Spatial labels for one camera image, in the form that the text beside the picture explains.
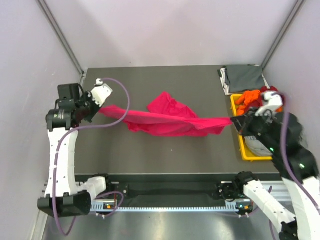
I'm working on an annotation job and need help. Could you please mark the aluminium corner post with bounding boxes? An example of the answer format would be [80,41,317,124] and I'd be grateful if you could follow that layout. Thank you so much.
[260,0,307,70]
[35,0,85,76]

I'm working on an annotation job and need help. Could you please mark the light grey t shirt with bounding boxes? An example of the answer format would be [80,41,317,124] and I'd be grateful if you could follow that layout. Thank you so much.
[244,136,272,157]

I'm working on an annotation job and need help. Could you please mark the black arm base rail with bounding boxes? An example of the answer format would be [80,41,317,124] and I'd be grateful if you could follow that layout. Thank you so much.
[102,173,249,207]

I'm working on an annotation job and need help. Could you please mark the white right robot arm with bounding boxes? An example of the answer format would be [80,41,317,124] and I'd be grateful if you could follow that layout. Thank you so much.
[231,109,320,240]

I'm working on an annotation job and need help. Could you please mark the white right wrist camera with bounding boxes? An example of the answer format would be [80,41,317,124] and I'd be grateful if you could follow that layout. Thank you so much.
[255,91,284,117]

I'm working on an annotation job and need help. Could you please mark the slotted grey cable duct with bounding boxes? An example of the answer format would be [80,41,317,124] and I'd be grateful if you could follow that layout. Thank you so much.
[90,199,254,214]

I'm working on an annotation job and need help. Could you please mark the dark red t shirt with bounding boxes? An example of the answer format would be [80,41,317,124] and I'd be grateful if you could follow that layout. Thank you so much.
[244,86,278,113]

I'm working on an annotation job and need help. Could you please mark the pink t shirt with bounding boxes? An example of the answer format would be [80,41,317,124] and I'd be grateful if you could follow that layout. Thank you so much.
[98,91,233,138]

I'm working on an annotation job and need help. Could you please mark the left aluminium corner post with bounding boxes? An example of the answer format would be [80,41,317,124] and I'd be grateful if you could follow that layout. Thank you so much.
[35,0,85,76]

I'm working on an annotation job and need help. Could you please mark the right aluminium corner post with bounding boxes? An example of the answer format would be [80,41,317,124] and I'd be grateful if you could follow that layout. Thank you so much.
[260,0,307,70]

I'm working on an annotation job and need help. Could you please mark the folded dark grey t shirt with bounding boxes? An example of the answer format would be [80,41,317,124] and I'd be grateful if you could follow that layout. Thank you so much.
[222,64,265,92]

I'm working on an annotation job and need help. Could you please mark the yellow plastic bin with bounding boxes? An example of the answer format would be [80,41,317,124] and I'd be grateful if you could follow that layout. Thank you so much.
[230,93,272,162]

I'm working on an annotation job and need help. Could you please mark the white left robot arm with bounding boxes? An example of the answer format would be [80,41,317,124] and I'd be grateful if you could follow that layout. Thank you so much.
[37,82,114,218]

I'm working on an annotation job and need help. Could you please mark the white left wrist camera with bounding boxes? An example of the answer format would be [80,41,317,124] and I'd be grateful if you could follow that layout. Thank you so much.
[91,78,113,108]

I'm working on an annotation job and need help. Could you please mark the orange t shirt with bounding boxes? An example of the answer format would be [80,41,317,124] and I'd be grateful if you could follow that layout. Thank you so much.
[235,87,278,116]

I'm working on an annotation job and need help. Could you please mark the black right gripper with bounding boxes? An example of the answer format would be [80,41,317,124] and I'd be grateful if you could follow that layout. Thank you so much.
[230,105,280,152]

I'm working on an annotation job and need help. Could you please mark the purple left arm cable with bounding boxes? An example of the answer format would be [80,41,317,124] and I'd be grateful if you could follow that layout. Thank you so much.
[51,77,131,236]

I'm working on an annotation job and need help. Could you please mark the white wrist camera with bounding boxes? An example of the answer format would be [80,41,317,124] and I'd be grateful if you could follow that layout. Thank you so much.
[91,78,113,108]
[255,91,284,117]

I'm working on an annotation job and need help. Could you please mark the aluminium frame rail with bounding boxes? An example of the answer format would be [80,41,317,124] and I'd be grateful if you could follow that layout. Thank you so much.
[261,181,291,202]

